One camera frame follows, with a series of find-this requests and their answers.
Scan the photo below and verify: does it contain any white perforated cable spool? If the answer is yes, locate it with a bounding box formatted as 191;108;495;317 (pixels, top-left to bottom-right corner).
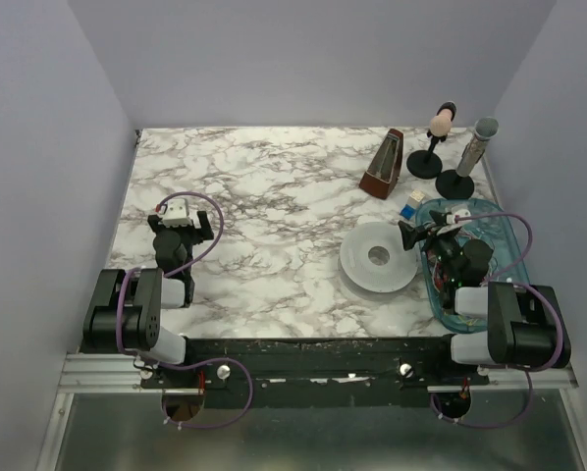
339;222;418;294

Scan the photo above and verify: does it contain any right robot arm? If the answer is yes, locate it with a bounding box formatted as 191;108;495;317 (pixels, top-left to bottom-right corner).
399;208;570;372

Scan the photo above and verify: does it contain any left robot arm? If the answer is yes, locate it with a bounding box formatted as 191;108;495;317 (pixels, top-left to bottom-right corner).
80;211;215;365

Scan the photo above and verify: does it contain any blue and white small box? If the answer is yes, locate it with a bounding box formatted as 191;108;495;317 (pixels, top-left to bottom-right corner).
400;190;425;220

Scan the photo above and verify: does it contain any silver microphone on stand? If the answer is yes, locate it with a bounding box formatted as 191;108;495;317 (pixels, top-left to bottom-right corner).
436;117;500;200

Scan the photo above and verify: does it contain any teal transparent plastic basin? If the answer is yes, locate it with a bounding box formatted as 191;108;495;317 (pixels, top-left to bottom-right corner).
413;198;523;334

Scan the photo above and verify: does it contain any pink microphone on stand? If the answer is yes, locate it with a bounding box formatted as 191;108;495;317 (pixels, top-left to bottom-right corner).
406;101;457;180

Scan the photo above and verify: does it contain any brown wooden metronome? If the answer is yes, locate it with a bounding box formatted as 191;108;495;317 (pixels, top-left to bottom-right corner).
359;129;404;200

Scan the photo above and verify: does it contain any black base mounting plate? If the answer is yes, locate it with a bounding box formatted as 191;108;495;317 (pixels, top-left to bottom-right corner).
141;336;489;409

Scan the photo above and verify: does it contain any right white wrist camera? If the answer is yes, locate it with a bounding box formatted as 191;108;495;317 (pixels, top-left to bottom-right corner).
446;204;471;225

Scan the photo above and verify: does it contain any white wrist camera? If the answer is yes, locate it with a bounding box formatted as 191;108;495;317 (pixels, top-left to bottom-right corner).
446;204;471;225
157;197;193;228

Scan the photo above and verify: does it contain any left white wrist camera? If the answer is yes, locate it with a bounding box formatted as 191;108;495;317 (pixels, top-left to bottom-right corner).
157;197;193;228

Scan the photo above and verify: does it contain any aluminium rail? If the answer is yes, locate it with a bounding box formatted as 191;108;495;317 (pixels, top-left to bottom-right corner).
57;353;578;394

